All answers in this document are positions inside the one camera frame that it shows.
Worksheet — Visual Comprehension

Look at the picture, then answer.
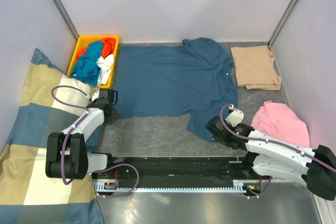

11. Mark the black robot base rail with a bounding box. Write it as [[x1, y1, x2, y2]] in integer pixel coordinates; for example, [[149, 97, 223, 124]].
[[107, 157, 269, 182]]

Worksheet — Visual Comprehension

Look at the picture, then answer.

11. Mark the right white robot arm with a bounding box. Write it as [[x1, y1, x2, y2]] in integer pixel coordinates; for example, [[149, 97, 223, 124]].
[[206, 116, 335, 201]]

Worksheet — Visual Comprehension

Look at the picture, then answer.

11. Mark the left aluminium corner post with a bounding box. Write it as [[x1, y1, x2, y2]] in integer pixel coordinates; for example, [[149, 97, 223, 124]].
[[52, 0, 79, 41]]

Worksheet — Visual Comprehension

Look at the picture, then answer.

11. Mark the aluminium corner post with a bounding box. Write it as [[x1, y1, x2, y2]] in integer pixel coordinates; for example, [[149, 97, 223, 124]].
[[267, 0, 316, 48], [52, 0, 79, 41]]

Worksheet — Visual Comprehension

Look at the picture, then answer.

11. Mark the folded beige t-shirt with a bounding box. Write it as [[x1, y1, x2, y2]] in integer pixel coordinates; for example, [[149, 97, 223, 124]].
[[231, 46, 281, 91]]

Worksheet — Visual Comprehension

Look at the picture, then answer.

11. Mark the right aluminium corner post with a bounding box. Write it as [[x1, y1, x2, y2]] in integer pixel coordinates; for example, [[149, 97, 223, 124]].
[[267, 0, 316, 48]]

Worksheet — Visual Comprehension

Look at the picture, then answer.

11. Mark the pink t-shirt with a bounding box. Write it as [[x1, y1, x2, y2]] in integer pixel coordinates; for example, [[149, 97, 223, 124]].
[[251, 101, 310, 147]]

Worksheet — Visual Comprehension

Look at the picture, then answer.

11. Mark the teal t-shirt in bin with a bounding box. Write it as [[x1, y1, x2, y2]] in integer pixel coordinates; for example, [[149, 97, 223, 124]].
[[71, 41, 103, 86]]

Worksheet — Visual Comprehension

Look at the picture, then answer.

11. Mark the dark blue t-shirt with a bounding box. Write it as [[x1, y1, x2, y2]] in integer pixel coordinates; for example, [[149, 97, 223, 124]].
[[113, 38, 238, 141]]

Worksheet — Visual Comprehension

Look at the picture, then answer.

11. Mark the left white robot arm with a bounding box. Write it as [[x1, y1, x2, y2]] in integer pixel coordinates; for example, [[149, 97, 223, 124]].
[[45, 85, 119, 185]]

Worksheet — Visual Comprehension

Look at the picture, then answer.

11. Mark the yellow plastic bin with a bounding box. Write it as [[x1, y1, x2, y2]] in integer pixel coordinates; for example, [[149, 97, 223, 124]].
[[67, 35, 119, 89]]

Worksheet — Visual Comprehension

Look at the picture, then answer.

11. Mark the orange t-shirt in bin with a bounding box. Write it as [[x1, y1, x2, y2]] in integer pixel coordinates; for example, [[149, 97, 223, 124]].
[[76, 37, 116, 60]]

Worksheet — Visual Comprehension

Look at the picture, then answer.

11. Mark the blue beige checkered pillow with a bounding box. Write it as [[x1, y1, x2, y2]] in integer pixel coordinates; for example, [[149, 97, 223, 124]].
[[1, 49, 103, 223]]

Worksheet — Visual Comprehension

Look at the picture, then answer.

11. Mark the grey slotted cable duct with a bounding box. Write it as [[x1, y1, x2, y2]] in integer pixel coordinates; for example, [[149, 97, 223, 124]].
[[92, 179, 270, 197]]

